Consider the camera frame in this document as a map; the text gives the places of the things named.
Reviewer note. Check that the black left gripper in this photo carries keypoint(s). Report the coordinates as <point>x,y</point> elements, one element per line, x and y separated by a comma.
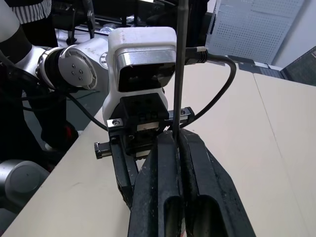
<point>140,108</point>

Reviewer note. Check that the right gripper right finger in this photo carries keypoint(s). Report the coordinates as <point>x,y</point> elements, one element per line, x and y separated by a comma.
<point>212,192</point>

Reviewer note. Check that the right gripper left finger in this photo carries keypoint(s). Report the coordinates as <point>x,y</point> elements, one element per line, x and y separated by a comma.
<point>155,185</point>

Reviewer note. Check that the thin metal drill bit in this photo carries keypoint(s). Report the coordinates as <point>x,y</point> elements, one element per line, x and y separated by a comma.
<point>181,49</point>

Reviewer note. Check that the silver robot body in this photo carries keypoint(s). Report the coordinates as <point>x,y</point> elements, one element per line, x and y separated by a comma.
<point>19,180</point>

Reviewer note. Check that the dark laptop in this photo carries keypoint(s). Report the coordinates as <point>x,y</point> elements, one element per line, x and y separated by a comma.
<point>301,66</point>

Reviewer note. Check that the white perforated panel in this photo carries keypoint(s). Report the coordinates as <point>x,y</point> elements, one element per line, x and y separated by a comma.
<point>251,24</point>

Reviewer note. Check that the person in striped shirt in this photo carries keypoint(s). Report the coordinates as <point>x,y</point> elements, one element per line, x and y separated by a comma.
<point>32,8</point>

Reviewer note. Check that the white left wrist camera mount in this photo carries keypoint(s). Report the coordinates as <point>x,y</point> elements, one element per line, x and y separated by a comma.
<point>138,39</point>

